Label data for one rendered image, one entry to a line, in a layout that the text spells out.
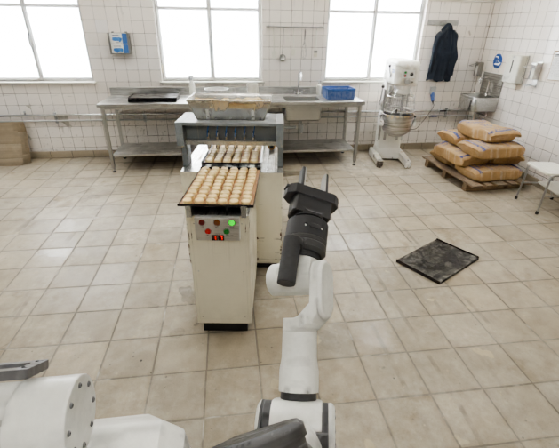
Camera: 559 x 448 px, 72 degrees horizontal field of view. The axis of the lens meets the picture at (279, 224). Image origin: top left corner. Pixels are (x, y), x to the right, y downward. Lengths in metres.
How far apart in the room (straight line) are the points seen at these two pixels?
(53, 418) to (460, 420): 2.13
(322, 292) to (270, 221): 2.16
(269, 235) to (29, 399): 2.60
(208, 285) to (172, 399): 0.63
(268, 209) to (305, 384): 2.17
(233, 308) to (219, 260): 0.36
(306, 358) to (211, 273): 1.61
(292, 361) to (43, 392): 0.44
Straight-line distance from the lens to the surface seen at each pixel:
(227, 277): 2.28
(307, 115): 5.38
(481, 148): 5.10
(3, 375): 0.39
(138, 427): 0.47
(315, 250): 0.75
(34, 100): 6.42
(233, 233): 2.08
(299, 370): 0.71
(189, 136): 2.77
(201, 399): 2.24
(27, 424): 0.38
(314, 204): 0.81
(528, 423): 2.48
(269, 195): 2.75
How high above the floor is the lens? 1.74
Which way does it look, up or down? 27 degrees down
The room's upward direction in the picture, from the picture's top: 1 degrees clockwise
